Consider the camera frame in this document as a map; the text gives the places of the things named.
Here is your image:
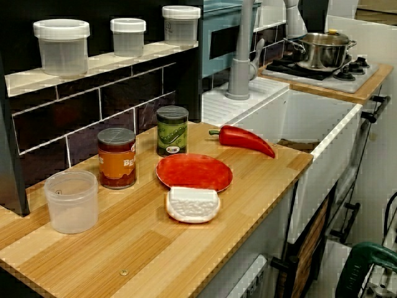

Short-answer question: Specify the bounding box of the dark grey hutch side panel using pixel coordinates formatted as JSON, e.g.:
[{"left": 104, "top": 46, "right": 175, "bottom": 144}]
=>
[
  {"left": 0, "top": 51, "right": 31, "bottom": 217},
  {"left": 175, "top": 42, "right": 204, "bottom": 124}
]

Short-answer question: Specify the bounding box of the small white lidded jar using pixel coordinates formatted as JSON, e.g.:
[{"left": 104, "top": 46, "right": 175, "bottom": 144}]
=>
[{"left": 110, "top": 17, "right": 147, "bottom": 58}]

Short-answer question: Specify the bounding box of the grey toy dispenser panel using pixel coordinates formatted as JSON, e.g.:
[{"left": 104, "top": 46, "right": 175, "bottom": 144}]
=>
[{"left": 235, "top": 254, "right": 269, "bottom": 298}]

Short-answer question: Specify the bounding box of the wooden cabinet door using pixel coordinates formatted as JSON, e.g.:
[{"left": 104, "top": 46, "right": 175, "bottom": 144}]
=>
[{"left": 275, "top": 197, "right": 330, "bottom": 298}]

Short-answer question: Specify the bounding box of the black oven handle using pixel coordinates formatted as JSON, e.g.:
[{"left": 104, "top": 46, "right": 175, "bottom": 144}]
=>
[{"left": 360, "top": 94, "right": 391, "bottom": 124}]

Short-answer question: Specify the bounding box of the white lidded plastic jar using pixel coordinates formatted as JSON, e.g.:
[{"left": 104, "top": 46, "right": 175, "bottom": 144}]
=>
[{"left": 161, "top": 5, "right": 202, "bottom": 47}]

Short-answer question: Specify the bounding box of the green clamp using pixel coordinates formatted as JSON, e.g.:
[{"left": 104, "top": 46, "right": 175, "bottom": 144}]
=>
[{"left": 334, "top": 242, "right": 397, "bottom": 298}]

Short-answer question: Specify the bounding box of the steel pot lid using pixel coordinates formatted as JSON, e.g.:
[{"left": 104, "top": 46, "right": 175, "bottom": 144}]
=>
[{"left": 297, "top": 29, "right": 352, "bottom": 47}]

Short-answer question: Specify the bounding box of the black cabinet handle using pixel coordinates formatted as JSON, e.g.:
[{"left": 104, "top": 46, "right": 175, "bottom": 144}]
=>
[{"left": 329, "top": 202, "right": 362, "bottom": 243}]

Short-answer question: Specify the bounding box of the red toy chili pepper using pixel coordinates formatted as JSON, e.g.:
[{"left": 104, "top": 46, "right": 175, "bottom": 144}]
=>
[{"left": 208, "top": 125, "right": 277, "bottom": 159}]

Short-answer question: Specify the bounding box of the black burner grate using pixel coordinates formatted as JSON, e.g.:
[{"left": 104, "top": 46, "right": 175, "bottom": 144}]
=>
[{"left": 265, "top": 55, "right": 353, "bottom": 81}]

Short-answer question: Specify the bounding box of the green peas can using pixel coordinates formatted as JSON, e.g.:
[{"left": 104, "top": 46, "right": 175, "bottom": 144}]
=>
[{"left": 156, "top": 105, "right": 189, "bottom": 158}]

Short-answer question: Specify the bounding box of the white toy sink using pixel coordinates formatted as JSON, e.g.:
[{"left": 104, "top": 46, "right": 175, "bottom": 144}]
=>
[{"left": 201, "top": 76, "right": 364, "bottom": 249}]

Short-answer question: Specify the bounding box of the clear lidless plastic jar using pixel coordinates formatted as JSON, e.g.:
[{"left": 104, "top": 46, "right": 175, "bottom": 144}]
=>
[{"left": 43, "top": 169, "right": 99, "bottom": 235}]

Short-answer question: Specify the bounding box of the orange beans can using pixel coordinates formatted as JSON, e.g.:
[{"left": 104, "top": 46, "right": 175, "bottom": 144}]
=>
[{"left": 97, "top": 127, "right": 138, "bottom": 191}]

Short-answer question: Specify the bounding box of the grey toy faucet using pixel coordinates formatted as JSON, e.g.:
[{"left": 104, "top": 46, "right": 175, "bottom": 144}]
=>
[{"left": 225, "top": 0, "right": 266, "bottom": 101}]

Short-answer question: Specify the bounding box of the white tiled shelf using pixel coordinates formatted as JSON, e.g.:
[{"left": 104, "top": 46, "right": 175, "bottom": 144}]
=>
[{"left": 4, "top": 40, "right": 199, "bottom": 97}]

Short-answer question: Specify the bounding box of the thick black cable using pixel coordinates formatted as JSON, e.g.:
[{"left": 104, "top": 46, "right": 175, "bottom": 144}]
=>
[{"left": 383, "top": 191, "right": 397, "bottom": 240}]

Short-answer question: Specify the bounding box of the toy bread slice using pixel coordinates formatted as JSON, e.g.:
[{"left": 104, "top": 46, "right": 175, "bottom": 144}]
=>
[{"left": 165, "top": 186, "right": 221, "bottom": 224}]

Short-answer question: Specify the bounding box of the grey kitchen post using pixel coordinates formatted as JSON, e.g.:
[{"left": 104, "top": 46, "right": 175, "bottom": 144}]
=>
[{"left": 283, "top": 0, "right": 308, "bottom": 40}]

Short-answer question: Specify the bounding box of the steel cooking pot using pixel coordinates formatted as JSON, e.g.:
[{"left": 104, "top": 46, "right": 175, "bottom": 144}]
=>
[{"left": 282, "top": 32, "right": 357, "bottom": 71}]

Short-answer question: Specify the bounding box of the red round plate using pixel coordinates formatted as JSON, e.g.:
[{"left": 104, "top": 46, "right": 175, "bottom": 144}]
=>
[{"left": 155, "top": 153, "right": 234, "bottom": 194}]

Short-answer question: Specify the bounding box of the toy stove top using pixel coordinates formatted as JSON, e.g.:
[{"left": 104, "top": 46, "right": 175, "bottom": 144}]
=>
[{"left": 259, "top": 55, "right": 381, "bottom": 94}]

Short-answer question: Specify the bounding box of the large white lidded jar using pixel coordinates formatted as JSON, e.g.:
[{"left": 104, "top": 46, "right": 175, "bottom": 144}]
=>
[{"left": 33, "top": 19, "right": 91, "bottom": 77}]

